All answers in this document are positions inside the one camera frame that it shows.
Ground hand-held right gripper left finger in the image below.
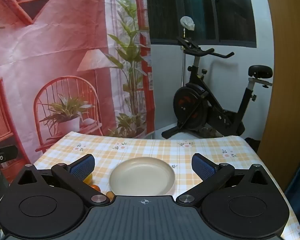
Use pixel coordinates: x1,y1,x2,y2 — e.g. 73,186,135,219
9,154,110,207

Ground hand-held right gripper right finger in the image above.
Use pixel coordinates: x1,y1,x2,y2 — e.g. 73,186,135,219
176,153,282,208

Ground cream round plate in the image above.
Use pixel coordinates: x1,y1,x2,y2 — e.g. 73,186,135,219
109,157,176,196

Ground checked floral tablecloth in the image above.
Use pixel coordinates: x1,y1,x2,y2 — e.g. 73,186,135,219
32,131,300,240

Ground black exercise bike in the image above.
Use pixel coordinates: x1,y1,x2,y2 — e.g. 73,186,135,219
161,36,274,140

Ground metal pole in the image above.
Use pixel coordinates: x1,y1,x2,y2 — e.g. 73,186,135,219
180,30,186,88

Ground wooden door panel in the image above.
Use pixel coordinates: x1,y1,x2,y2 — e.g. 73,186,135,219
256,0,300,198

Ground printed pink backdrop cloth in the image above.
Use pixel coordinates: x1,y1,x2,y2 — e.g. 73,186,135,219
0,0,157,160

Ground white cap on pole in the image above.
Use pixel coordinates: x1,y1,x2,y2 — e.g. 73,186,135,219
180,16,195,31

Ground dark window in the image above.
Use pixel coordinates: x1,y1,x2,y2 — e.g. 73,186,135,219
145,0,257,48

